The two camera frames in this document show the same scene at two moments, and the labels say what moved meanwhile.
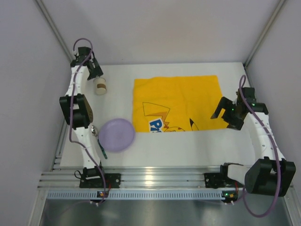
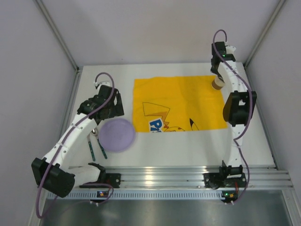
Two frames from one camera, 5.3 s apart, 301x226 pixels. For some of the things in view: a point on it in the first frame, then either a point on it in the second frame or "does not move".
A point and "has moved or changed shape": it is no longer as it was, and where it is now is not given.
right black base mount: (216, 180) does not move
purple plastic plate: (116, 134) does not move
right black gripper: (229, 113) → (215, 69)
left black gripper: (95, 71) → (115, 108)
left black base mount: (112, 181) does not move
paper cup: (100, 85) has moved or changed shape
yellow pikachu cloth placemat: (179, 103) does not move
